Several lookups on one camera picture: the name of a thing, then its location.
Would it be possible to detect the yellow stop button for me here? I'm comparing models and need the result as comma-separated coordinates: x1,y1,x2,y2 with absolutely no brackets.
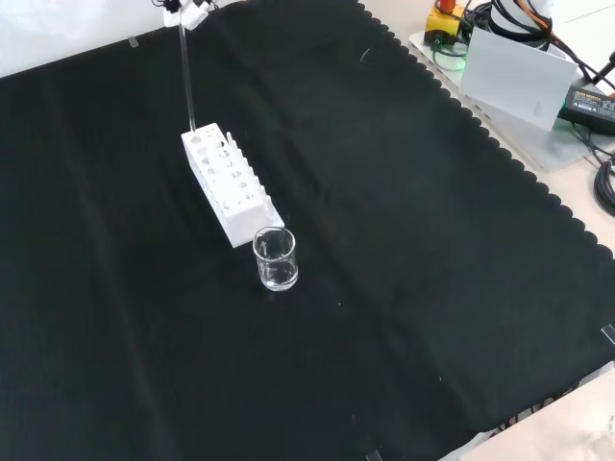
426,0,468,40

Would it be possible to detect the pale plastic sheet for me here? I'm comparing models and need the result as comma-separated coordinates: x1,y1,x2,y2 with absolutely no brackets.
455,374,615,461

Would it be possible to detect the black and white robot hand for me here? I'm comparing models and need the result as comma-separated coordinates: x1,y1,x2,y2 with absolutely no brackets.
152,0,213,31

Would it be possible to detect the small clear glass beaker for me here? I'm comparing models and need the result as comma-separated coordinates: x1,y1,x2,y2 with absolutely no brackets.
252,226,301,293

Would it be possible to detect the black bench cloth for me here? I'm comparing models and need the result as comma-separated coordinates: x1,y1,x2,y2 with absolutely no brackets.
0,0,615,461

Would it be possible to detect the grey base plate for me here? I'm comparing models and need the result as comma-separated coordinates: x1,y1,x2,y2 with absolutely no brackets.
407,28,603,174

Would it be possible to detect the white test tube rack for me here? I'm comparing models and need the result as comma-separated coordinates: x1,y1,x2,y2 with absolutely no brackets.
181,123,285,249

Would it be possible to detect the black power adapter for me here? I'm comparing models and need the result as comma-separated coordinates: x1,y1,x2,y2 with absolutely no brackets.
556,81,615,135

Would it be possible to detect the orange cable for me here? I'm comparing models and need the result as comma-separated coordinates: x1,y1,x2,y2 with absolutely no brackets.
518,0,585,61

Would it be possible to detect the coiled black cable bundle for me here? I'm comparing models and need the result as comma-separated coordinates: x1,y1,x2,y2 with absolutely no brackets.
593,158,615,217

